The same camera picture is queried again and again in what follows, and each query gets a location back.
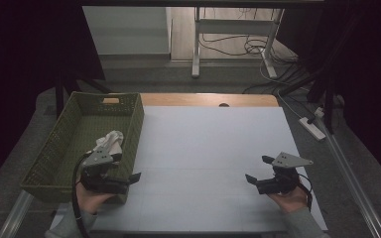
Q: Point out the white cloth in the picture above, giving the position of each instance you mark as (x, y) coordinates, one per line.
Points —
(111, 140)

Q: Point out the person's right hand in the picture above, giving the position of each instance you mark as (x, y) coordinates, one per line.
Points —
(291, 200)

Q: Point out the person's left hand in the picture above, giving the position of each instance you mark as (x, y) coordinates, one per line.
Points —
(91, 200)

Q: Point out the white plug adapter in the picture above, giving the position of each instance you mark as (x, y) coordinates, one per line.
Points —
(319, 111)

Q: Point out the aluminium rail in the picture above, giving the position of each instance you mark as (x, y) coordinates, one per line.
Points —
(354, 185)
(15, 214)

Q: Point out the black stand legs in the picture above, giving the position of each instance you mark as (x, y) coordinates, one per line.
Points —
(59, 95)
(328, 105)

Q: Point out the green woven plastic basket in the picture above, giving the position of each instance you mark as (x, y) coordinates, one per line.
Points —
(79, 132)

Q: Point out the white power strip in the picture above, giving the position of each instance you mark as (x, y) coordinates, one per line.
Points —
(312, 128)

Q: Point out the white metal stand frame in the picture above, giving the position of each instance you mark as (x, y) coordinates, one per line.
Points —
(234, 26)

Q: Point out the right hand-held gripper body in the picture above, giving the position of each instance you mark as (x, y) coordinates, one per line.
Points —
(282, 185)

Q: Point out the dark curtain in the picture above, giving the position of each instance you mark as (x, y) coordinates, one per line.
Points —
(23, 59)
(367, 66)

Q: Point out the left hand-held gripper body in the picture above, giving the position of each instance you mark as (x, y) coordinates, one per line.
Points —
(99, 185)

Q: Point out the white table mat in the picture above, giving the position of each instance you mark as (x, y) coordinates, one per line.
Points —
(211, 148)

